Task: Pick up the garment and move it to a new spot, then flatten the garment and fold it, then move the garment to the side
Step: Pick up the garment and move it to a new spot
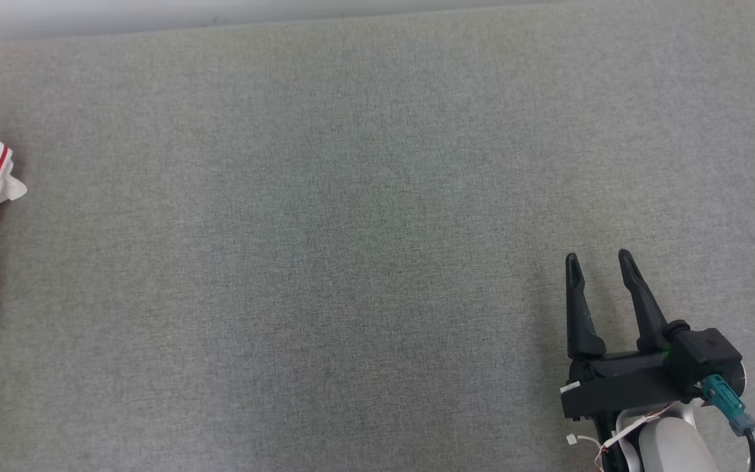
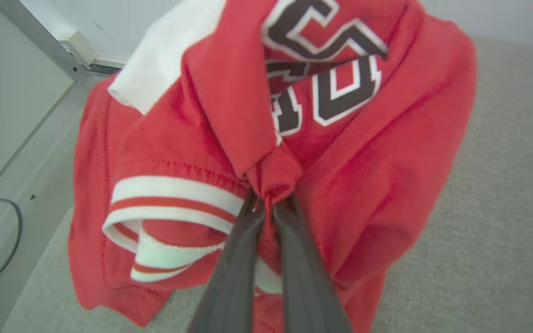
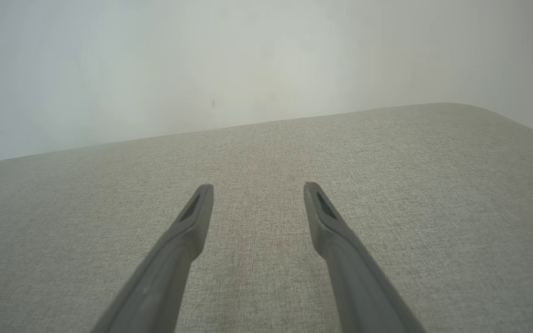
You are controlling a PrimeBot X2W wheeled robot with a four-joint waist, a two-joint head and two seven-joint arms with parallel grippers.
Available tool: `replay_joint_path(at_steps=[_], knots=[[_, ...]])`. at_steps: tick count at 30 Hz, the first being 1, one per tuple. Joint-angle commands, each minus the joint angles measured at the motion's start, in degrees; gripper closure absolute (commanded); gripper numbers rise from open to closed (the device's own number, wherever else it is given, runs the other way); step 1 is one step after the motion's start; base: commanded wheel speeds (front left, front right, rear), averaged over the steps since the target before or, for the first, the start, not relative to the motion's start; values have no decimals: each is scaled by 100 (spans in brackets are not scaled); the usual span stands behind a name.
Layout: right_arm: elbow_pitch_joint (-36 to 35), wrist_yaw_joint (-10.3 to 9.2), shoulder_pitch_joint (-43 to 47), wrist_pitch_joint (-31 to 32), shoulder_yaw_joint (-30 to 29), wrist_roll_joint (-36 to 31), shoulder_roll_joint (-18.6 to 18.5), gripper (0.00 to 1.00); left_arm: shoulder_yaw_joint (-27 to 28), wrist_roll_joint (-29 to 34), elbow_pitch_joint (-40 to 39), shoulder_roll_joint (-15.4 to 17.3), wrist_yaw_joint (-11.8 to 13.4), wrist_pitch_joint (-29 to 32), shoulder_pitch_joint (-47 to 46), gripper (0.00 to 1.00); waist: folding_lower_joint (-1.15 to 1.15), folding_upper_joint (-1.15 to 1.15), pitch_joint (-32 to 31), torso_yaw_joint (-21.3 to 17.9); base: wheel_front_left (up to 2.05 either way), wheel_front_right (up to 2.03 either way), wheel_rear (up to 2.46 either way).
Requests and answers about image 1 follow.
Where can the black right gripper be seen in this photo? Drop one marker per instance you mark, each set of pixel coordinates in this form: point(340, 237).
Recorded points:
point(620, 383)

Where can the grey fabric sofa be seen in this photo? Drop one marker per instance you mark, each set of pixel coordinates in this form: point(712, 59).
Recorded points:
point(351, 229)

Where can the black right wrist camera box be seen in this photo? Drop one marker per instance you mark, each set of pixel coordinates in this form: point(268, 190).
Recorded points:
point(705, 357)

